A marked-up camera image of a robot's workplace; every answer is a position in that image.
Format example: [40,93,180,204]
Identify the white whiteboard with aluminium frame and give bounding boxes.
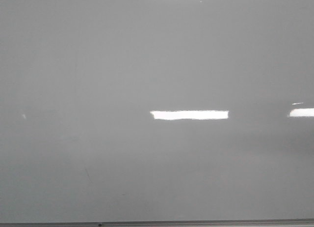
[0,0,314,223]

